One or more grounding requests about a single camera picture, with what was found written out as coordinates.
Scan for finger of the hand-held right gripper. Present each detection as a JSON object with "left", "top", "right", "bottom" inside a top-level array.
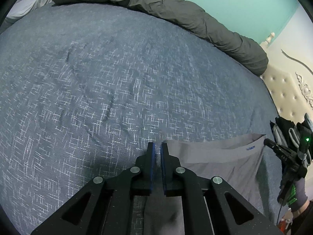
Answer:
[{"left": 264, "top": 138, "right": 297, "bottom": 164}]

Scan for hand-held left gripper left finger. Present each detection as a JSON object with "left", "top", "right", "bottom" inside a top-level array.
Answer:
[{"left": 31, "top": 142, "right": 156, "bottom": 235}]

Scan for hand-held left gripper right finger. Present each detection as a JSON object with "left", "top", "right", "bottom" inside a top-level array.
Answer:
[{"left": 161, "top": 142, "right": 282, "bottom": 235}]

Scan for grey boxer shorts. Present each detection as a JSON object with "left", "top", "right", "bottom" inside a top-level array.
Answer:
[{"left": 132, "top": 133, "right": 272, "bottom": 235}]

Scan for person's right forearm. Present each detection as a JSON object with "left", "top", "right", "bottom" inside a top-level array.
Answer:
[{"left": 291, "top": 199, "right": 313, "bottom": 235}]

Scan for pile of dark clothes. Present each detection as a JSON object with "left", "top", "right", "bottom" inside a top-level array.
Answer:
[{"left": 270, "top": 113, "right": 313, "bottom": 152}]

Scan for person's right hand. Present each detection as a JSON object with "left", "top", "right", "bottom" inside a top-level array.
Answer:
[{"left": 286, "top": 177, "right": 309, "bottom": 212}]

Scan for grey white-trimmed garment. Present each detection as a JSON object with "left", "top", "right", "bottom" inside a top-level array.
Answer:
[{"left": 273, "top": 124, "right": 300, "bottom": 150}]

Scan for cream tufted headboard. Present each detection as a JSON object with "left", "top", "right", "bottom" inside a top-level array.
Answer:
[{"left": 259, "top": 4, "right": 313, "bottom": 128}]

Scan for orange object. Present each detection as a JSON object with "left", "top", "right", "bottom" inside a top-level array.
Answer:
[{"left": 281, "top": 215, "right": 294, "bottom": 233}]

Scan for bed with blue-grey sheet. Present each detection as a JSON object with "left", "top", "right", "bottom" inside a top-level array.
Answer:
[{"left": 0, "top": 2, "right": 294, "bottom": 235}]

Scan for dark grey rolled duvet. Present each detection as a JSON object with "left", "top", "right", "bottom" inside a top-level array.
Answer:
[{"left": 52, "top": 0, "right": 269, "bottom": 76}]

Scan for light grey pillow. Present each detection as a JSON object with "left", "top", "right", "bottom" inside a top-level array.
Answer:
[{"left": 5, "top": 0, "right": 58, "bottom": 26}]

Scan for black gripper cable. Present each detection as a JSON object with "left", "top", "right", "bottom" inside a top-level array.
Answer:
[{"left": 276, "top": 196, "right": 285, "bottom": 226}]

